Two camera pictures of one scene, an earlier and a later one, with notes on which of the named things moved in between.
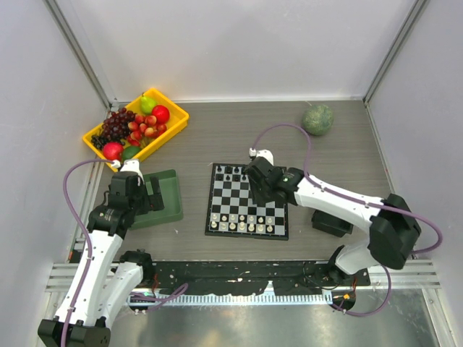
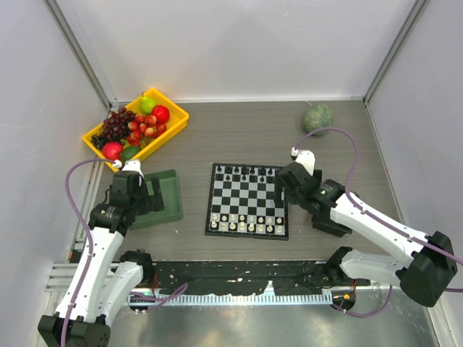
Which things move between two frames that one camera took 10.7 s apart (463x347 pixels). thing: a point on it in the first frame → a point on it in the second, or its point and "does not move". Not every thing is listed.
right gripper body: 260,192 → 294,196
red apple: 161,113 does not move
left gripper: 153,202 does not move
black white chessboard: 231,212 does not move
